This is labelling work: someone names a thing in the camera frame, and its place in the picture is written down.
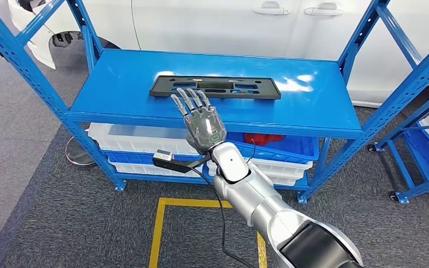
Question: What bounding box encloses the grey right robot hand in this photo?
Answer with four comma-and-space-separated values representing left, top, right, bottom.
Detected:
170, 87, 228, 156

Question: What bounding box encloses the black plastic bracket part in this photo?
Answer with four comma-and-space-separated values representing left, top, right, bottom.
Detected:
149, 75, 282, 101

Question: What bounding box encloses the red plastic part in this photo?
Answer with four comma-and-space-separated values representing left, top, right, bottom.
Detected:
244, 133, 286, 147

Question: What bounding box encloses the blue metal shelf rack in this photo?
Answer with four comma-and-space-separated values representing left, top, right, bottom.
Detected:
0, 0, 429, 205

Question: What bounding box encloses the white car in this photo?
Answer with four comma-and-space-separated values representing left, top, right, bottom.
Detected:
7, 0, 429, 109

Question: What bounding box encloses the yellow floor tape square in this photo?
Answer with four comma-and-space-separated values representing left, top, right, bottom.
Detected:
148, 197, 268, 268

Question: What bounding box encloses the round chrome stand base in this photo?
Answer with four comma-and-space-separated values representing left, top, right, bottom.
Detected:
65, 136, 97, 167

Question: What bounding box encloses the blue wheeled metal rack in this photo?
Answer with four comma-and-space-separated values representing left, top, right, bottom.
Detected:
366, 83, 429, 205

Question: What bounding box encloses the black camera cable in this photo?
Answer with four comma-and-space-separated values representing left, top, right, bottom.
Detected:
183, 165, 256, 268

